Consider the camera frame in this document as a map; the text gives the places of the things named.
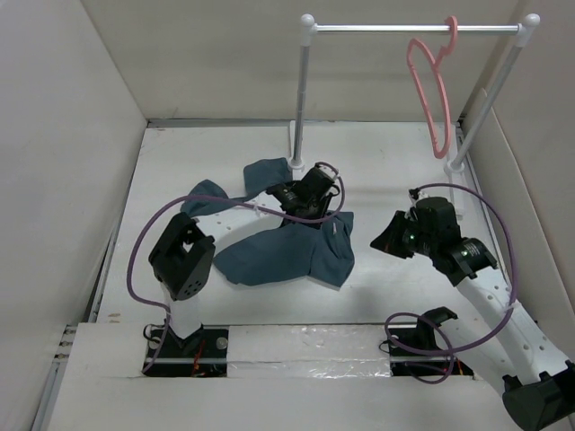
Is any teal t shirt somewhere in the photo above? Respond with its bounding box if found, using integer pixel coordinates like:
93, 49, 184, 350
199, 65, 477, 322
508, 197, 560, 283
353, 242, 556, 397
181, 158, 355, 288

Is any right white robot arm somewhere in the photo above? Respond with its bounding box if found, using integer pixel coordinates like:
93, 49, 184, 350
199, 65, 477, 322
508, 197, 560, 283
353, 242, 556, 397
370, 197, 574, 430

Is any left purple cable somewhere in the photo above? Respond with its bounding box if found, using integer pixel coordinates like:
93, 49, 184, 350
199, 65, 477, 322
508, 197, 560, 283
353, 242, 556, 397
127, 162, 346, 374

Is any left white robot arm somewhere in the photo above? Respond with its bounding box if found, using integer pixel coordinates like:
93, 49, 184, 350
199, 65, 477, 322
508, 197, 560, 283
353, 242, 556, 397
148, 163, 349, 356

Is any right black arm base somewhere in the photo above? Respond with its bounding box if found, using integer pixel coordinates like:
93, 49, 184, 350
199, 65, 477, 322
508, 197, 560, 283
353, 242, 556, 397
379, 306, 473, 385

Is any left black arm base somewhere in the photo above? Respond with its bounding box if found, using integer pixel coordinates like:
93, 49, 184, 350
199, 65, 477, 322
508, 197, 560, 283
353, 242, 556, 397
143, 324, 229, 378

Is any white metal clothes rack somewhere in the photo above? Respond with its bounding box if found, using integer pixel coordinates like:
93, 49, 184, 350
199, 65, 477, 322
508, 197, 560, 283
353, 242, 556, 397
288, 13, 541, 216

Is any pink plastic hanger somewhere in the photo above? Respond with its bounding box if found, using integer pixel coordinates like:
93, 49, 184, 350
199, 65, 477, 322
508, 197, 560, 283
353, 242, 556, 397
406, 15, 459, 159

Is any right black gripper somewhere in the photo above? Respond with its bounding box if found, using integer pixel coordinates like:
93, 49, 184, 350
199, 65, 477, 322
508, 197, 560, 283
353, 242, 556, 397
369, 209, 437, 259

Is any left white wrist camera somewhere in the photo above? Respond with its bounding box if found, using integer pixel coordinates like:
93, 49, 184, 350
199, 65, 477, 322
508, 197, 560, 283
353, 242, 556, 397
314, 162, 340, 181

